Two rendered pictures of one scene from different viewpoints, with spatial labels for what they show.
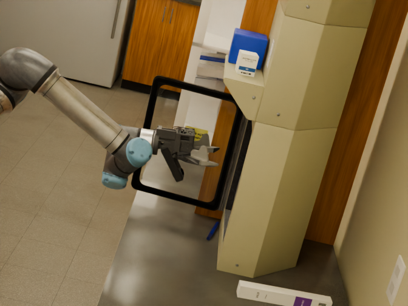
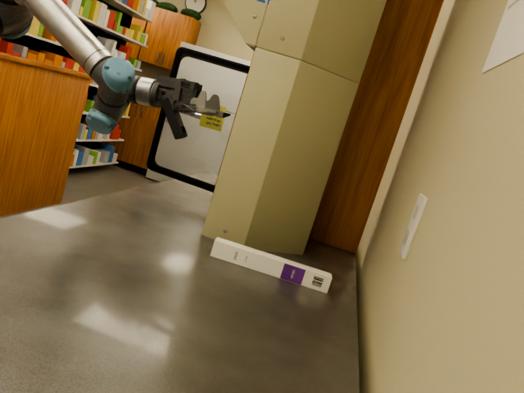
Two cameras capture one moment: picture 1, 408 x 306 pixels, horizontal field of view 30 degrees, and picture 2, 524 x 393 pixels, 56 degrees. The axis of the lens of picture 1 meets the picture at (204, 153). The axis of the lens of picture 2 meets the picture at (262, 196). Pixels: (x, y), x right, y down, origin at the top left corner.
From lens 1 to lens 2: 1.20 m
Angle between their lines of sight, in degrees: 13
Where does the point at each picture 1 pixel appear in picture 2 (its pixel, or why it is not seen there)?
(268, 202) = (266, 151)
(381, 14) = not seen: outside the picture
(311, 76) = not seen: outside the picture
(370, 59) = (405, 40)
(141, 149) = (119, 68)
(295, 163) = (302, 107)
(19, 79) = not seen: outside the picture
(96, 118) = (75, 30)
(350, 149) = (378, 142)
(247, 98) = (247, 17)
